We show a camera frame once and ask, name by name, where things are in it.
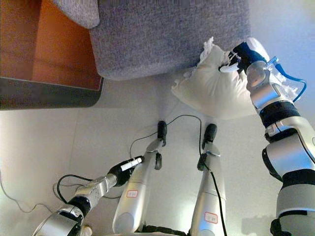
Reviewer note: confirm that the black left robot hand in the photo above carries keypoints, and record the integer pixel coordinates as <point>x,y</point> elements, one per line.
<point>121,170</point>

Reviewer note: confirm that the white ruffled pillow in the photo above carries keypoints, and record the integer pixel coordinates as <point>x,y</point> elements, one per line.
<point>216,91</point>

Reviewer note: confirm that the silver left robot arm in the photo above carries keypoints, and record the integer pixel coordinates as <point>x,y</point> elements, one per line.
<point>83,196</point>

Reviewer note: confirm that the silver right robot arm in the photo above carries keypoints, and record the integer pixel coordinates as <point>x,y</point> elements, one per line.
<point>288,152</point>

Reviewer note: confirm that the silver left robot leg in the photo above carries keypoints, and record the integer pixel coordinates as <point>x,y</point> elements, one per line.
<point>136,194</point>

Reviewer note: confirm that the silver robot leg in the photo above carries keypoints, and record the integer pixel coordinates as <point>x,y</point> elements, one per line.
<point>136,194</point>
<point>209,191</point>

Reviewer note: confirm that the black left robot foot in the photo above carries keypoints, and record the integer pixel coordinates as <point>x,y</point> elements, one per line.
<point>162,130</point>

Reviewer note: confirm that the black robot foot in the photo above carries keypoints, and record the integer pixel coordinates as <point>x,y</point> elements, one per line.
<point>162,130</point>
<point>209,134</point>

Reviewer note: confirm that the silver right robot leg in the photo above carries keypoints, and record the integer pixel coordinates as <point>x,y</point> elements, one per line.
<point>209,191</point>

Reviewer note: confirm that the black right robot foot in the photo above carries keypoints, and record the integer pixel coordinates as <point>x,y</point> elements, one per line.
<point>209,134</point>

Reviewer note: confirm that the glossy brown wardrobe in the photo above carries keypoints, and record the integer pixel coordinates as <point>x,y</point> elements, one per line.
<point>44,56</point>

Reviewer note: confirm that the grey fabric armchair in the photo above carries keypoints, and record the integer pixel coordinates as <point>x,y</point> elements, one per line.
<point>167,34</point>

